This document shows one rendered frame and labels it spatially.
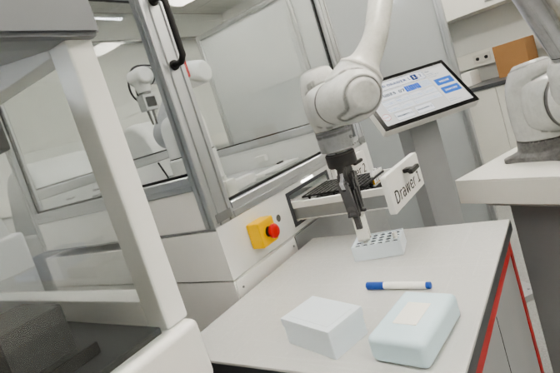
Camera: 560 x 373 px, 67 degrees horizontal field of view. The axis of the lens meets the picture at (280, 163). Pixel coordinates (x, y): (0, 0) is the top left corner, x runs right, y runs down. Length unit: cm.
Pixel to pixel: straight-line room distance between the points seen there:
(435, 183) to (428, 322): 158
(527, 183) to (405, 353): 69
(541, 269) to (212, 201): 99
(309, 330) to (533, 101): 88
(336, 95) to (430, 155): 142
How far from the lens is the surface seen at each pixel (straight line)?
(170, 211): 121
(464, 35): 489
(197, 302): 129
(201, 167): 111
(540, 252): 149
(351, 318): 78
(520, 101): 137
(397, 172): 127
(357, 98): 85
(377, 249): 110
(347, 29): 312
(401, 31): 297
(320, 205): 132
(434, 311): 75
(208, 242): 115
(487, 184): 131
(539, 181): 124
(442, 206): 230
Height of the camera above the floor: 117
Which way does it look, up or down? 6 degrees down
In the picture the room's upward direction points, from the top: 17 degrees counter-clockwise
